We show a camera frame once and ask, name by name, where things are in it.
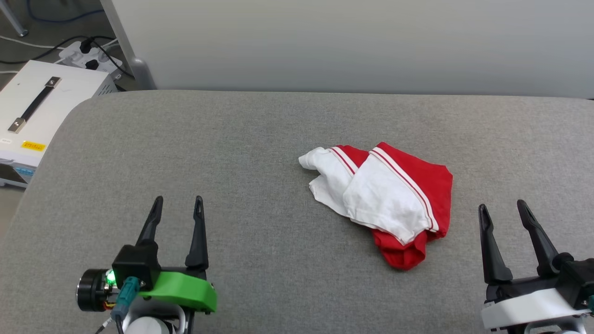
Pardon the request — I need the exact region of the black power cable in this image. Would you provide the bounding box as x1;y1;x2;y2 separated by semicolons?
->
0;35;122;79

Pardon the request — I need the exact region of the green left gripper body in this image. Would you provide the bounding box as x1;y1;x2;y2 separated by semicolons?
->
77;267;218;314

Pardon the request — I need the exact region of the grey metal leg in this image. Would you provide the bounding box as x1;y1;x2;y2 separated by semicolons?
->
0;0;29;38

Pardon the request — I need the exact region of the black carry handle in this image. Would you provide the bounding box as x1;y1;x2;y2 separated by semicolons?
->
8;77;62;134

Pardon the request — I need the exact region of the white equipment box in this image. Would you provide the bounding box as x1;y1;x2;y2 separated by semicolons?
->
0;59;117;188

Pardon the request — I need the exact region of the blue cable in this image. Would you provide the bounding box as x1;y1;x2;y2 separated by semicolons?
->
26;0;105;24

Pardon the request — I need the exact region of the grey partition post foot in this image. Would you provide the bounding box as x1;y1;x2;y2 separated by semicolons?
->
100;0;156;90

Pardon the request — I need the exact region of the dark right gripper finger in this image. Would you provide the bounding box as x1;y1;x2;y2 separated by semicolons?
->
517;199;575;278
478;204;514;285

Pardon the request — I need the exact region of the red and white garment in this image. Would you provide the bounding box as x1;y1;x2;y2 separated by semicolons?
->
298;141;453;271

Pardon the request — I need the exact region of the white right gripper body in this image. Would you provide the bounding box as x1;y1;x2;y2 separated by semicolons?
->
480;276;581;332

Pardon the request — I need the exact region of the teal left camera connector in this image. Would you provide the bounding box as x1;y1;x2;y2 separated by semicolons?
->
110;276;141;321

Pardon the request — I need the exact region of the white power strip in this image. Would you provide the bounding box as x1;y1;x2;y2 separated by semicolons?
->
59;41;123;75

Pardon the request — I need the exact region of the white cable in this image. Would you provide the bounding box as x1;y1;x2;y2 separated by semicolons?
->
0;35;63;51

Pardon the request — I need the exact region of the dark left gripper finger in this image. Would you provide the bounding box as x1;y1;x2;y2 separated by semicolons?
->
136;196;164;246
185;195;210;271

